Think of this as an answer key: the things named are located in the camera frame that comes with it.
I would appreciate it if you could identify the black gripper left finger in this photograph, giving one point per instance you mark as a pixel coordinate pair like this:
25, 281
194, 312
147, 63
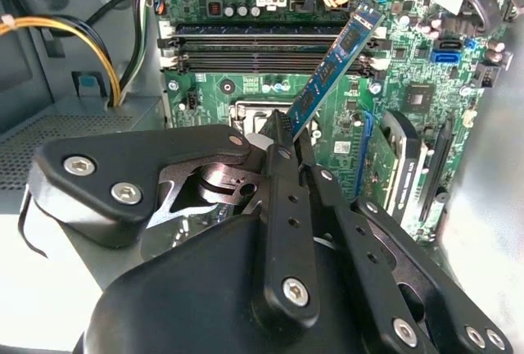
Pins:
163, 153

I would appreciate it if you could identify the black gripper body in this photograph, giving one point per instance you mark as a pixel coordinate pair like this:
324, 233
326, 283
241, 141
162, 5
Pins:
184, 288

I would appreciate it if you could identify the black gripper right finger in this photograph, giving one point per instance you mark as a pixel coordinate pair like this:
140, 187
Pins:
368, 247

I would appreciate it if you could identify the blue RAM stick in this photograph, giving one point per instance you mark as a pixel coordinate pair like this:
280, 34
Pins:
340, 51

